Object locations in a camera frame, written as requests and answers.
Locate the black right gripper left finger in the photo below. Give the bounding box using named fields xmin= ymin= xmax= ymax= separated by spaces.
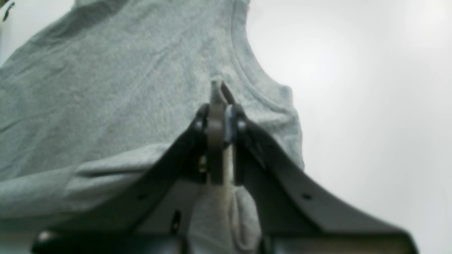
xmin=32 ymin=102 xmax=225 ymax=254

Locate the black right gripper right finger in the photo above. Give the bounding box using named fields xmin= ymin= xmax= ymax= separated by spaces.
xmin=226 ymin=104 xmax=418 ymax=254

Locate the grey printed T-shirt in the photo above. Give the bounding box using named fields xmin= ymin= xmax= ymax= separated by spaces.
xmin=0 ymin=0 xmax=304 ymax=254

